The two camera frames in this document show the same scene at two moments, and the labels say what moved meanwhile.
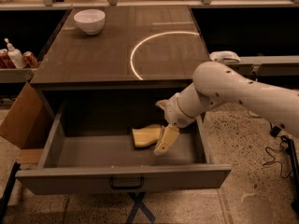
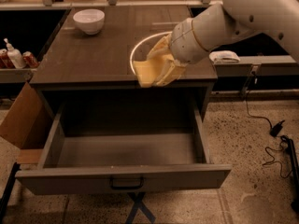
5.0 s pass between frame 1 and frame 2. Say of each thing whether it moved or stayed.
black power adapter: stayed
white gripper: moved
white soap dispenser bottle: stayed
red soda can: stayed
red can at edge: stayed
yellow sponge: moved
